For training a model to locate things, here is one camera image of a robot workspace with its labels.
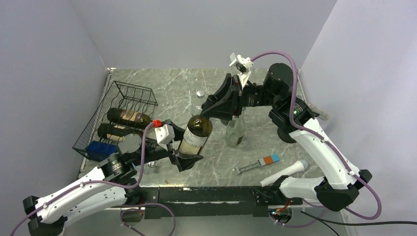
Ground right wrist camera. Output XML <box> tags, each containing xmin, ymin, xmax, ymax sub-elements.
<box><xmin>229</xmin><ymin>53</ymin><xmax>253</xmax><ymax>88</ymax></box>

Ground dark green wine bottle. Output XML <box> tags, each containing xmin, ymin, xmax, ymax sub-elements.
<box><xmin>97</xmin><ymin>123</ymin><xmax>143</xmax><ymax>143</ymax></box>

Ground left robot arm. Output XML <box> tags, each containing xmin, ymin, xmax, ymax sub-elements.
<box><xmin>23</xmin><ymin>120</ymin><xmax>203</xmax><ymax>236</ymax></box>

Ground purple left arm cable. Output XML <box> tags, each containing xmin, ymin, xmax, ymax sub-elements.
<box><xmin>9</xmin><ymin>122</ymin><xmax>178</xmax><ymax>236</ymax></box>

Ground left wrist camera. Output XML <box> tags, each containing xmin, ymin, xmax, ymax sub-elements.
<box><xmin>152</xmin><ymin>120</ymin><xmax>175</xmax><ymax>145</ymax></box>

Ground clear glass bottle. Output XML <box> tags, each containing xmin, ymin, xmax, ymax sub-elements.
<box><xmin>225</xmin><ymin>107</ymin><xmax>246</xmax><ymax>148</ymax></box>

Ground clear labelled bottle silver cap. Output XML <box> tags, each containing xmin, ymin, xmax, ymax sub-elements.
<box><xmin>220</xmin><ymin>119</ymin><xmax>230</xmax><ymax>126</ymax></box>

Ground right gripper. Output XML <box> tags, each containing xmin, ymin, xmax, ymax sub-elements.
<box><xmin>202</xmin><ymin>73</ymin><xmax>280</xmax><ymax>120</ymax></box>

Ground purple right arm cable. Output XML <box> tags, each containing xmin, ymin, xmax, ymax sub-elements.
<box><xmin>251</xmin><ymin>50</ymin><xmax>382</xmax><ymax>229</ymax></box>

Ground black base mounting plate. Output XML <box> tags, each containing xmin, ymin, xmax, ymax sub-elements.
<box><xmin>124</xmin><ymin>186</ymin><xmax>302</xmax><ymax>219</ymax></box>

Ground grey tool coloured blocks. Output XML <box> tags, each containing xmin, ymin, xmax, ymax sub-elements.
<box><xmin>235</xmin><ymin>154</ymin><xmax>280</xmax><ymax>175</ymax></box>

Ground blue square glass bottle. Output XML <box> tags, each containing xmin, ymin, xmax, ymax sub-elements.
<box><xmin>85</xmin><ymin>141</ymin><xmax>157</xmax><ymax>169</ymax></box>

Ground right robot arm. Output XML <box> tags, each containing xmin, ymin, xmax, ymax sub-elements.
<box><xmin>202</xmin><ymin>63</ymin><xmax>372</xmax><ymax>211</ymax></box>

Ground green wine bottle grey cap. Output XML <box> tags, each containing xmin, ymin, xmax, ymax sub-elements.
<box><xmin>106</xmin><ymin>108</ymin><xmax>152</xmax><ymax>129</ymax></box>

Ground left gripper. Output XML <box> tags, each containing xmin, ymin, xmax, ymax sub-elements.
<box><xmin>133</xmin><ymin>119</ymin><xmax>204</xmax><ymax>170</ymax></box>

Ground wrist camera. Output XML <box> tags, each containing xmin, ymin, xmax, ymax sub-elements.
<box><xmin>152</xmin><ymin>120</ymin><xmax>175</xmax><ymax>145</ymax></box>
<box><xmin>229</xmin><ymin>53</ymin><xmax>253</xmax><ymax>88</ymax></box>

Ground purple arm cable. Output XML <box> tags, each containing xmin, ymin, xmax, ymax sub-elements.
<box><xmin>9</xmin><ymin>122</ymin><xmax>178</xmax><ymax>236</ymax></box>
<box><xmin>251</xmin><ymin>50</ymin><xmax>382</xmax><ymax>229</ymax></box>

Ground black power cable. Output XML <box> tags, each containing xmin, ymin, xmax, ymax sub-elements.
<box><xmin>300</xmin><ymin>211</ymin><xmax>417</xmax><ymax>236</ymax></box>

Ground black wire wine rack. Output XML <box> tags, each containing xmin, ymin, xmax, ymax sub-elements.
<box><xmin>73</xmin><ymin>81</ymin><xmax>158</xmax><ymax>161</ymax></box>

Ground grey handheld microphone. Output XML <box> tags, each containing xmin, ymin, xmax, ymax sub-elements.
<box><xmin>306</xmin><ymin>102</ymin><xmax>329</xmax><ymax>120</ymax></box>

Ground white toy microphone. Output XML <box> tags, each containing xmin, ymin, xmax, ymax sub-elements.
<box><xmin>260</xmin><ymin>160</ymin><xmax>308</xmax><ymax>187</ymax></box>

